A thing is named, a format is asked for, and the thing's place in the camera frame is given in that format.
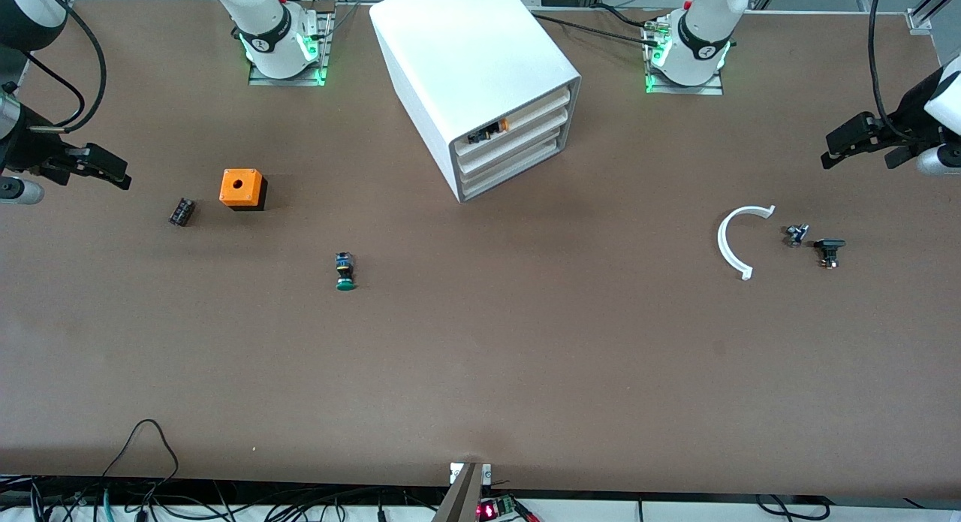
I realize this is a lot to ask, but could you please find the small black switch component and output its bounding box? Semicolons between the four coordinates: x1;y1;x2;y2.
814;238;847;270

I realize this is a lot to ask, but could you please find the aluminium frame corner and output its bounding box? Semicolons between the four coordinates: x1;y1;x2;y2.
907;0;961;33

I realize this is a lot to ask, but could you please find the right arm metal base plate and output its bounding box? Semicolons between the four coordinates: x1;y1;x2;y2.
248;10;335;87

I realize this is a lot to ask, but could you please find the circuit board with red light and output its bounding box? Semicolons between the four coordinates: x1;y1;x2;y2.
477;494;541;522

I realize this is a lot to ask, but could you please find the orange box with hole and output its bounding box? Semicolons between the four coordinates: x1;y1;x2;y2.
219;168;268;212

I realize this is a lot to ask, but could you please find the black looped cable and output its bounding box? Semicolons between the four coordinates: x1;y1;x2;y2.
101;419;181;502

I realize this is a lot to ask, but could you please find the green push button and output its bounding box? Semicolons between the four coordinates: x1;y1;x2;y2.
334;250;358;292

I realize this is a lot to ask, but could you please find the aluminium camera pole bracket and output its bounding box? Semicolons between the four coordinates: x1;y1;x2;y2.
432;462;493;522

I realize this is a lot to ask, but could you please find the orange black switch part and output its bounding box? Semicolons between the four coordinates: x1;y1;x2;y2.
467;117;510;146

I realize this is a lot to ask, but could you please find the white drawer cabinet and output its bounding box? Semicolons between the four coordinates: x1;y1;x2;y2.
369;0;583;204

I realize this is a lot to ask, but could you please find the black coiled floor cable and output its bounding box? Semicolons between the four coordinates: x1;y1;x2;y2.
755;494;833;522

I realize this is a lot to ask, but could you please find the white curved plastic arc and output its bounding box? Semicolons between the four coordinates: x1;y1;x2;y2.
717;204;776;282

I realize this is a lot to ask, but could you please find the black cable behind cabinet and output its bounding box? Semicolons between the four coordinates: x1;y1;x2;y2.
529;11;665;48

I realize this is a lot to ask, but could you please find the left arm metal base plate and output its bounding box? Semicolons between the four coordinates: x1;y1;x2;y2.
644;19;725;96

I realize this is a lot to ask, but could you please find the white drawer holding switch part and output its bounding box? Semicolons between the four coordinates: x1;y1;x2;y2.
453;86;575;162

